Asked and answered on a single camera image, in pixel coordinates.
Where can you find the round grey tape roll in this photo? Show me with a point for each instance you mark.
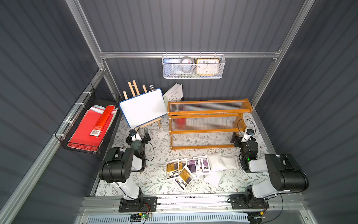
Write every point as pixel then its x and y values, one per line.
pixel 186 65

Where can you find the white book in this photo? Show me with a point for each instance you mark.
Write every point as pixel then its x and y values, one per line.
pixel 174 94

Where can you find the white board blue frame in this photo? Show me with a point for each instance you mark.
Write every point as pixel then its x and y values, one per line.
pixel 143 108

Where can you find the black wire side basket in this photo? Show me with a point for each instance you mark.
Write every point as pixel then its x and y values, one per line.
pixel 93 96

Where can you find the red long box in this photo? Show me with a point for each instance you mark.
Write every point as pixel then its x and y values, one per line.
pixel 96 131

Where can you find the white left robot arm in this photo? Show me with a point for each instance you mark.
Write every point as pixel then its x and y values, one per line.
pixel 119 163

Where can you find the orange wooden three-tier shelf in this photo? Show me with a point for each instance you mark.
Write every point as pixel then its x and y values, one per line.
pixel 212 116

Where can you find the small green circuit board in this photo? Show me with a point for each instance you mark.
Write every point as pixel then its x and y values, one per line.
pixel 139 217

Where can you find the purple coffee bag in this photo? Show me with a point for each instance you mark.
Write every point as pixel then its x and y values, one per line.
pixel 199 166
pixel 191 165
pixel 206 165

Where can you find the red cup behind shelf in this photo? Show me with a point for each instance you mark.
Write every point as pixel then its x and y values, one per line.
pixel 180 122

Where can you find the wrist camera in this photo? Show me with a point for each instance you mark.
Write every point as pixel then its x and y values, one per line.
pixel 134 134
pixel 247 135

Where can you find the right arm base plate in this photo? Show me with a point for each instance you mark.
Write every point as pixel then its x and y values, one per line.
pixel 242 201

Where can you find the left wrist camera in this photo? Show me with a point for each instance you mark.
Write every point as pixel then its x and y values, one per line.
pixel 134 134

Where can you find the red folder stack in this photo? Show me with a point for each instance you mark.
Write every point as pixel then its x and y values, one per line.
pixel 81 139

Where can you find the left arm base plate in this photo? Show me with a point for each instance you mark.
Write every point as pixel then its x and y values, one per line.
pixel 144 204

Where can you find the white plain bag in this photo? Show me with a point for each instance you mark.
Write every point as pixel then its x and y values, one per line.
pixel 232 162
pixel 216 162
pixel 214 178

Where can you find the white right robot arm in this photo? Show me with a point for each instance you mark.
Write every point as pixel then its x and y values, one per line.
pixel 285 175

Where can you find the white plain bag lower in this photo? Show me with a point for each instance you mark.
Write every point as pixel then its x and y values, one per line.
pixel 214 178

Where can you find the white wire wall basket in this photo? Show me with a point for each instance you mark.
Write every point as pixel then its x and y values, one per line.
pixel 173 71

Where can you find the blue box in basket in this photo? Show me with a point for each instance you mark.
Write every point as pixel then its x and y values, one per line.
pixel 170 61

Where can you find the white plain bag upper left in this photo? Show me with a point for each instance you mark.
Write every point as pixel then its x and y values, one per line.
pixel 216 162

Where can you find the wooden easel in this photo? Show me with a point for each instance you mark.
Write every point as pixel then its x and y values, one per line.
pixel 135 92

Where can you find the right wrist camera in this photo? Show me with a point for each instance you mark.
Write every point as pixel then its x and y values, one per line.
pixel 247 135

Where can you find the white plain bag right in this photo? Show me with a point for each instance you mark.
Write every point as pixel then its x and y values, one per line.
pixel 232 162

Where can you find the yellow square clock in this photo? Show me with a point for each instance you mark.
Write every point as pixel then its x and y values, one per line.
pixel 207 66

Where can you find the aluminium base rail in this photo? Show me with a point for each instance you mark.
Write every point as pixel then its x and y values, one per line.
pixel 187 203

